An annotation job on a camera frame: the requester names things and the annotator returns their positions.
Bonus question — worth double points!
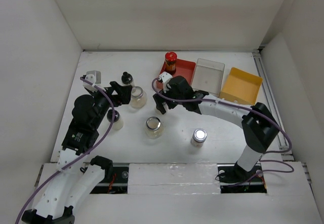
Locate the wide clear glass jar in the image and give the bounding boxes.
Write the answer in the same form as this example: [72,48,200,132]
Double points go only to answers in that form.
[130,86,147,108]

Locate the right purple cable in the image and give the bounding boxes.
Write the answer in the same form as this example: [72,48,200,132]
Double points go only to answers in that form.
[151,78,296,188]

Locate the black cap white bottle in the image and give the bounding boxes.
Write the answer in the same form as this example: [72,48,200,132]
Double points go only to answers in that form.
[107,109,124,130]

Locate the clear plastic tray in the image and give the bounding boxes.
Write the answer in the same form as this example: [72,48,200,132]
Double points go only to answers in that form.
[191,58,225,97]

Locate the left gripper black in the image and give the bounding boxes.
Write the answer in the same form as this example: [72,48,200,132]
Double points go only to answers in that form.
[89,81,131,128]

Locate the red lid sauce jar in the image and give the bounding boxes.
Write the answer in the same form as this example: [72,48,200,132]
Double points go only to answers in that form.
[165,51,177,74]

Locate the grey lid spice bottle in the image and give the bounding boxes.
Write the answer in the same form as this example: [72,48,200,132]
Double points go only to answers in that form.
[155,107,166,115]

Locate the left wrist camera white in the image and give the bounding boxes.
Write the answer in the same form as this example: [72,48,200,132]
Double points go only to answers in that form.
[83,70,101,91]

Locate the silver lid small jar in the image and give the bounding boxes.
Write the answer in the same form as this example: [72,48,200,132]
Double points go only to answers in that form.
[190,128,207,147]

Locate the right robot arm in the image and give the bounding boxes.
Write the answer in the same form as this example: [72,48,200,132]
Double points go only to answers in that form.
[153,72,279,184]

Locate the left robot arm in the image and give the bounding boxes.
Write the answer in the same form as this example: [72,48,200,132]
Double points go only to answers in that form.
[16,79,132,223]

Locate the black knob cap bottle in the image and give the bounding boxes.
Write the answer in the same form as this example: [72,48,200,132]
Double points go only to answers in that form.
[121,71,135,87]

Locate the yellow tray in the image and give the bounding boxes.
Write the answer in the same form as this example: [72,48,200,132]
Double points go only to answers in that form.
[219,67,263,105]

